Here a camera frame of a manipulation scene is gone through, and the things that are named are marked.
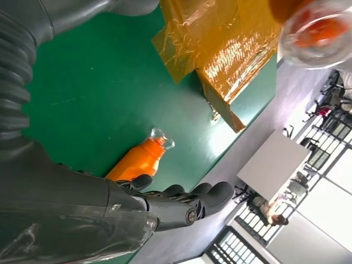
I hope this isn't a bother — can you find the white square table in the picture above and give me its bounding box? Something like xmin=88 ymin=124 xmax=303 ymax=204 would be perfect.
xmin=236 ymin=130 xmax=312 ymax=202

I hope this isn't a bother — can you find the black office chair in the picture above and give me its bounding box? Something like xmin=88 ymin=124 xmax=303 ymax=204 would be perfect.
xmin=233 ymin=184 xmax=255 ymax=205

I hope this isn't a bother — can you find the person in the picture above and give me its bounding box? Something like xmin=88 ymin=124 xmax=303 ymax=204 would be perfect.
xmin=252 ymin=195 xmax=289 ymax=227

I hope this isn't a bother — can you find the green table mat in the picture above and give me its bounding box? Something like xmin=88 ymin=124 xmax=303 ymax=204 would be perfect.
xmin=22 ymin=7 xmax=278 ymax=264

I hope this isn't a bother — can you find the black metal railing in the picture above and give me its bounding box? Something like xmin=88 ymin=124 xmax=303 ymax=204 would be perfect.
xmin=235 ymin=202 xmax=296 ymax=245
xmin=205 ymin=225 xmax=271 ymax=264
xmin=300 ymin=109 xmax=352 ymax=179

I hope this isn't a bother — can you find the yellow film wrapped cardboard box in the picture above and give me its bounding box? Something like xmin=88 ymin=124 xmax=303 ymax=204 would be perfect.
xmin=152 ymin=0 xmax=283 ymax=134

